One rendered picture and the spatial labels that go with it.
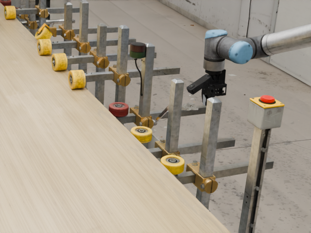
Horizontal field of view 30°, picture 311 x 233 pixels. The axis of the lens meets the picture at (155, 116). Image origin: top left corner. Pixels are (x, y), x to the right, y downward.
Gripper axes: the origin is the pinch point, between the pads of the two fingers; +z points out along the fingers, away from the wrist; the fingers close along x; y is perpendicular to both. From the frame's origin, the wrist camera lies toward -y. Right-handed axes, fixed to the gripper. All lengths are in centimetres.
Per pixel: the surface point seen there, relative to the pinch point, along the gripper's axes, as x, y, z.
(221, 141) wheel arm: -26.4, -8.0, 0.7
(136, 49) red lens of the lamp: -7, -37, -35
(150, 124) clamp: -8.9, -31.1, -3.4
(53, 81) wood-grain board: 35, -58, -10
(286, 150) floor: 96, 128, 88
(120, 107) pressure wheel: -3.3, -42.1, -9.9
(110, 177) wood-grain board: -54, -66, -10
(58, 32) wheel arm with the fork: 98, -38, -14
